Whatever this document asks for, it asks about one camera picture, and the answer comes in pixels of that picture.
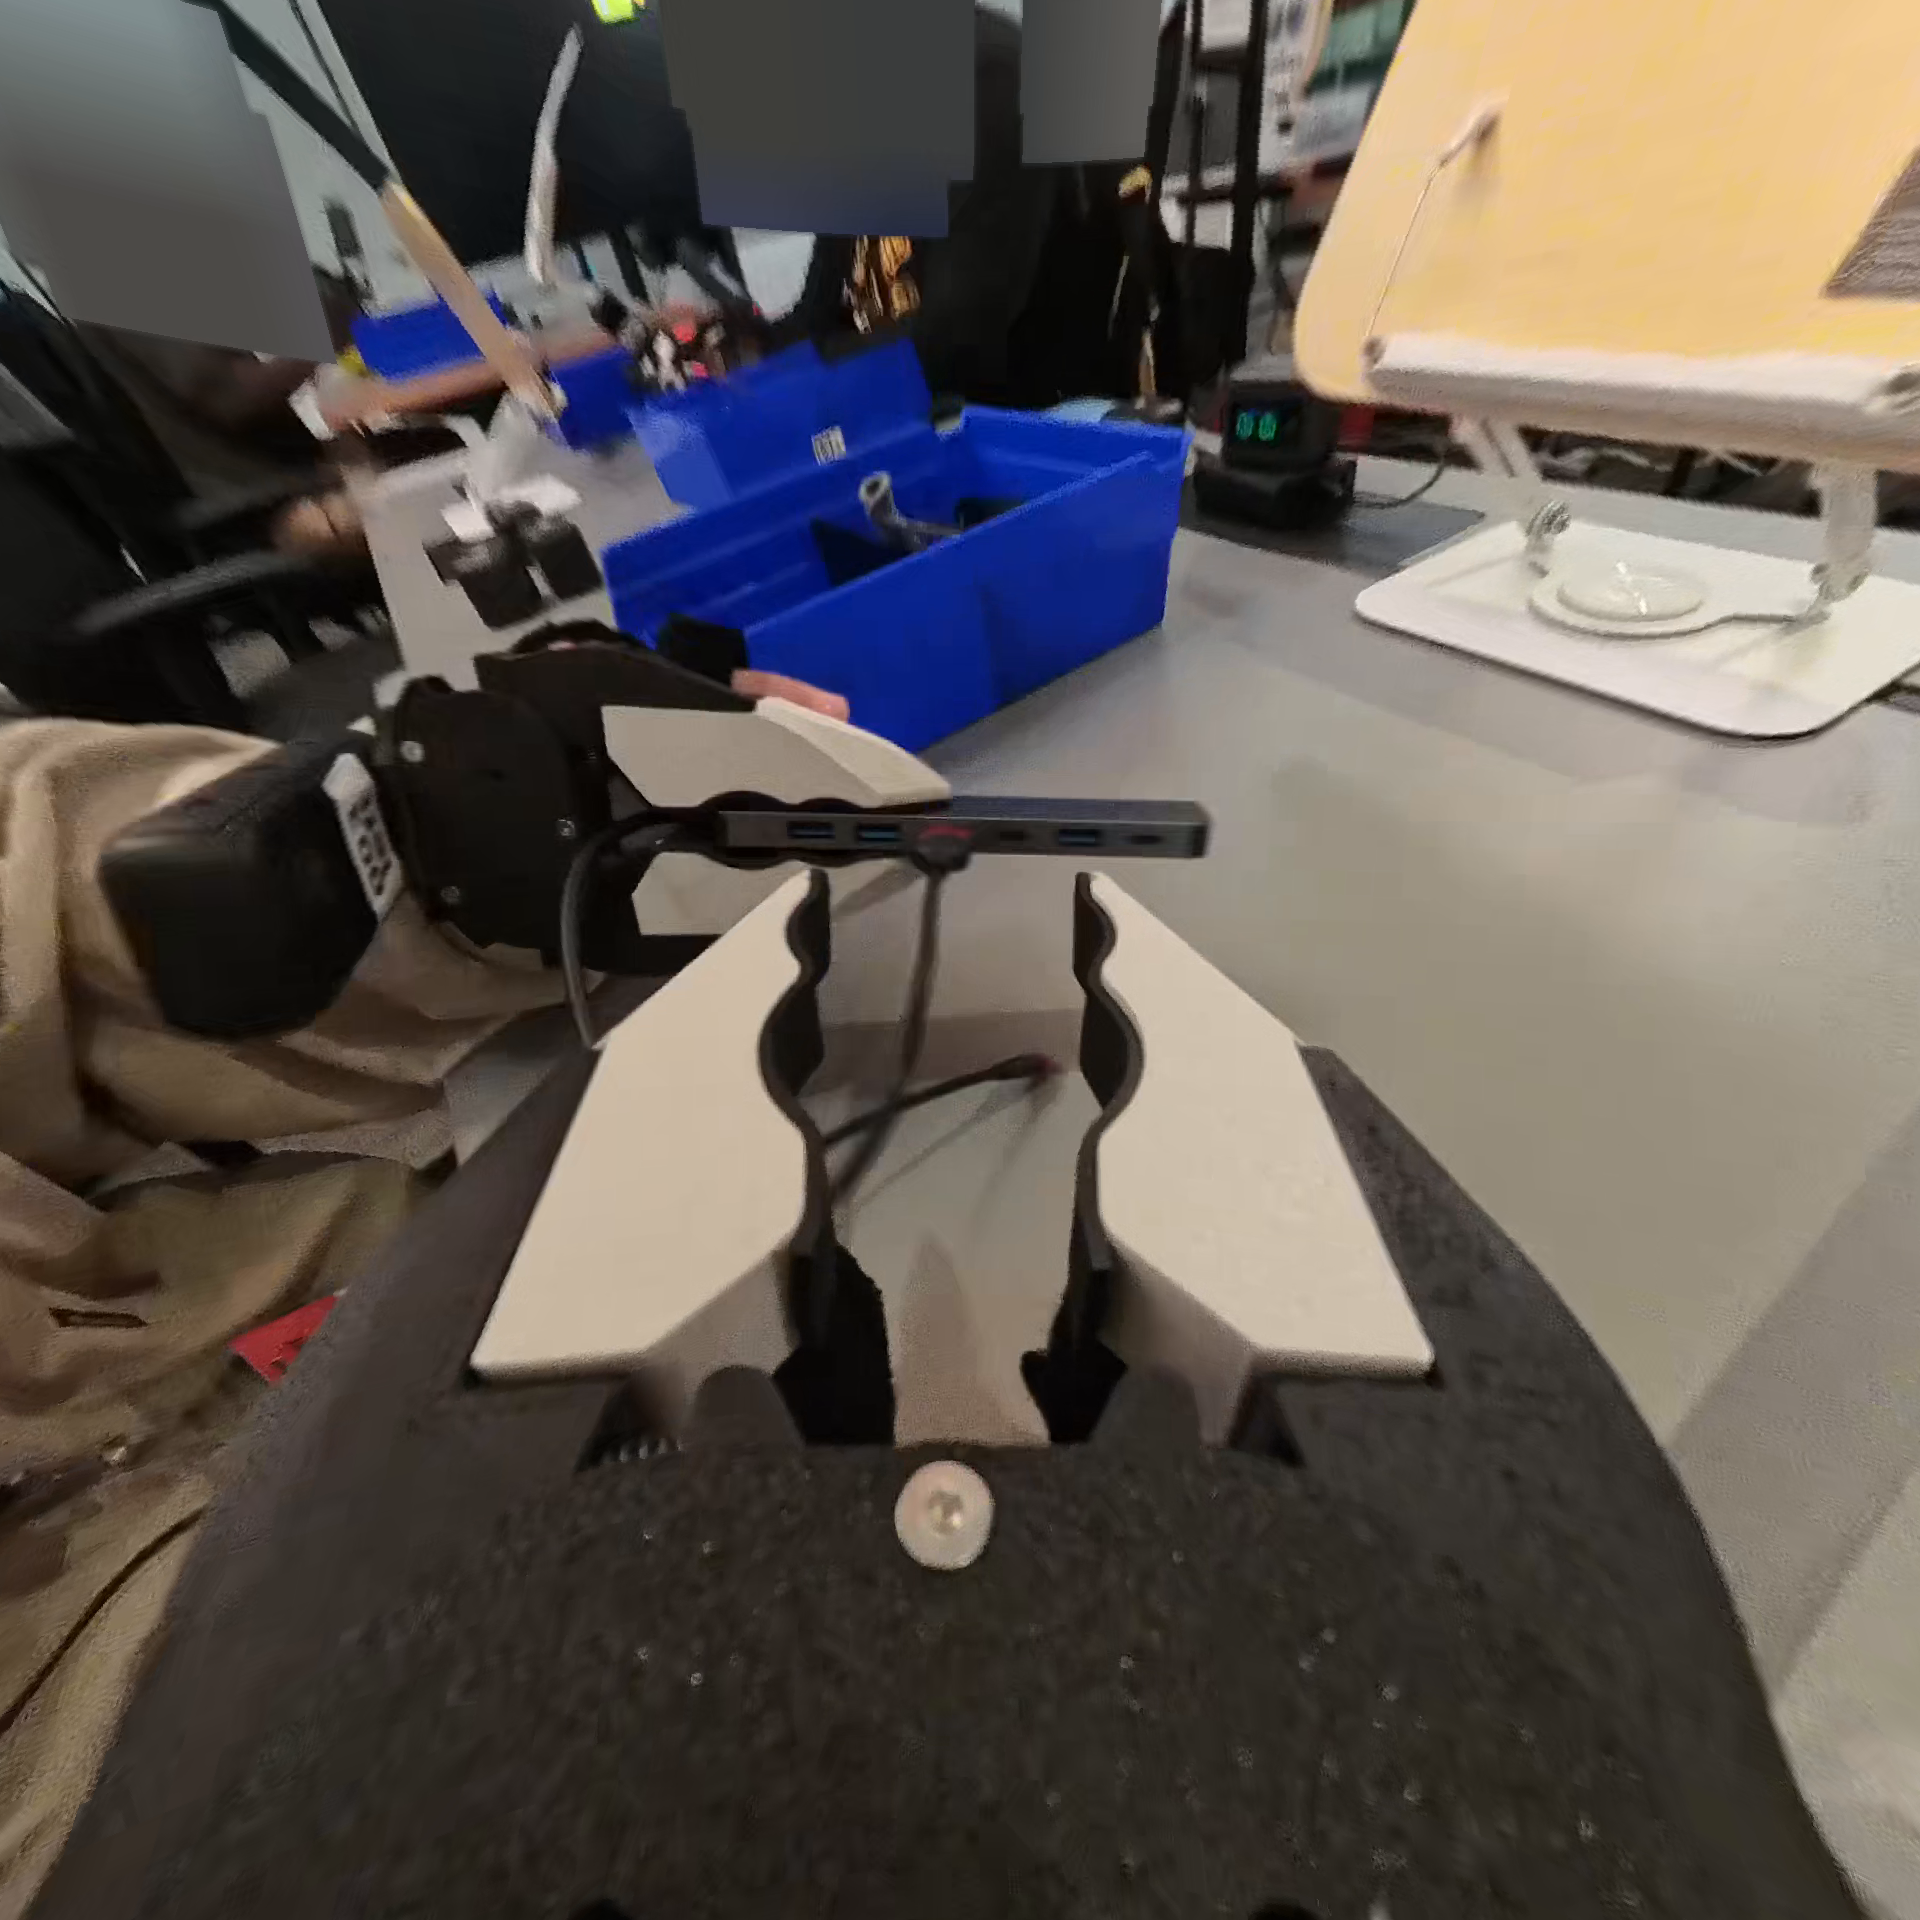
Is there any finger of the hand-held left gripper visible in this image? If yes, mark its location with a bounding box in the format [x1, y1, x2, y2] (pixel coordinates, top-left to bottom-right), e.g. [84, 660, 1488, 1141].
[600, 697, 955, 816]
[626, 857, 788, 944]

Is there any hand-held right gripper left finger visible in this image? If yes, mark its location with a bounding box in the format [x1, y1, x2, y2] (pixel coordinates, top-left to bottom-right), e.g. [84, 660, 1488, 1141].
[470, 870, 903, 1445]

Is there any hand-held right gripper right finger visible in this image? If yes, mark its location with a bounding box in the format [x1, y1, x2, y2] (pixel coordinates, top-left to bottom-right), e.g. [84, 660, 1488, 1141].
[1024, 873, 1438, 1445]

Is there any blue plastic bin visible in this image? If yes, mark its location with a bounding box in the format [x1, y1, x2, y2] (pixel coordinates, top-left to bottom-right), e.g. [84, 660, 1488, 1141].
[555, 351, 649, 455]
[600, 403, 1198, 755]
[351, 293, 515, 381]

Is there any grey USB hub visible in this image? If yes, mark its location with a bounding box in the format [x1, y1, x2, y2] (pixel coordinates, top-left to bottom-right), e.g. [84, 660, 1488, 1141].
[561, 800, 1212, 1052]

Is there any person's left forearm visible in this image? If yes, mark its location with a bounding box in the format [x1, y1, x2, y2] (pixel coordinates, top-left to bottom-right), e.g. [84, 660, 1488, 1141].
[0, 717, 601, 1185]

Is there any black power adapter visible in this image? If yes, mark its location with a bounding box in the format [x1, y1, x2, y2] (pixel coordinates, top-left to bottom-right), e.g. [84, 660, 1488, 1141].
[424, 532, 544, 628]
[516, 510, 606, 600]

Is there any red packet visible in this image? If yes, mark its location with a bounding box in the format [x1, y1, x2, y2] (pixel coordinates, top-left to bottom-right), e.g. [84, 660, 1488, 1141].
[230, 1294, 345, 1384]

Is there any wooden stand with white base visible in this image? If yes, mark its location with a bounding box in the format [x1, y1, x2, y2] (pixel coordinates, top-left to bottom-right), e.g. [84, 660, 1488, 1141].
[1295, 0, 1920, 740]
[194, 0, 586, 531]

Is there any black charger with green display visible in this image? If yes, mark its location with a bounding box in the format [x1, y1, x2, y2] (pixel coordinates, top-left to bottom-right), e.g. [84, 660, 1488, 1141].
[1191, 357, 1360, 527]

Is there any black desk mat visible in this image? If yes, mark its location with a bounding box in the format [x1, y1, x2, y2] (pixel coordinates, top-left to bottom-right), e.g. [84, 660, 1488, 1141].
[1185, 486, 1490, 569]

